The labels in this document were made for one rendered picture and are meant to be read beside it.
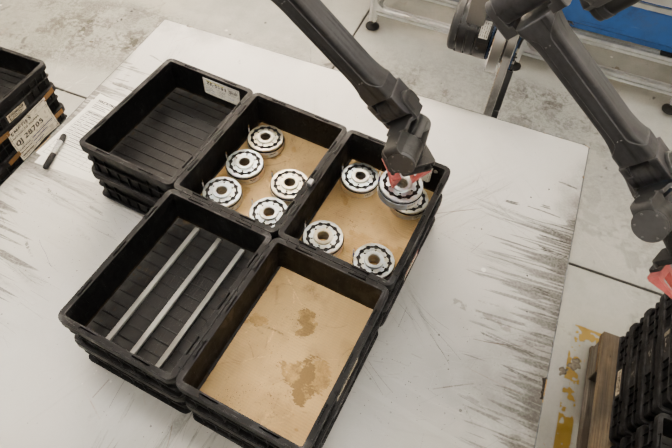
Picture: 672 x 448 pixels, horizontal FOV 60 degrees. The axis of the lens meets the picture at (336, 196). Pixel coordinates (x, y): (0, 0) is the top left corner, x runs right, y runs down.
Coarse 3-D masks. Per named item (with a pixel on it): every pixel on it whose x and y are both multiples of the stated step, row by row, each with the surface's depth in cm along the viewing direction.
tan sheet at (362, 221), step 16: (352, 160) 166; (336, 192) 159; (432, 192) 160; (320, 208) 155; (336, 208) 155; (352, 208) 156; (368, 208) 156; (384, 208) 156; (336, 224) 152; (352, 224) 152; (368, 224) 153; (384, 224) 153; (400, 224) 153; (416, 224) 153; (352, 240) 149; (368, 240) 150; (384, 240) 150; (400, 240) 150; (400, 256) 147
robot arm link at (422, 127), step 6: (420, 114) 118; (414, 120) 117; (420, 120) 118; (426, 120) 118; (414, 126) 116; (420, 126) 117; (426, 126) 117; (408, 132) 116; (414, 132) 115; (420, 132) 116; (426, 132) 117; (420, 138) 115; (426, 138) 119
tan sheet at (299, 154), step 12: (288, 144) 169; (300, 144) 169; (312, 144) 169; (276, 156) 166; (288, 156) 166; (300, 156) 166; (312, 156) 166; (264, 168) 163; (276, 168) 163; (288, 168) 163; (300, 168) 163; (312, 168) 163; (264, 180) 160; (252, 192) 157; (264, 192) 158
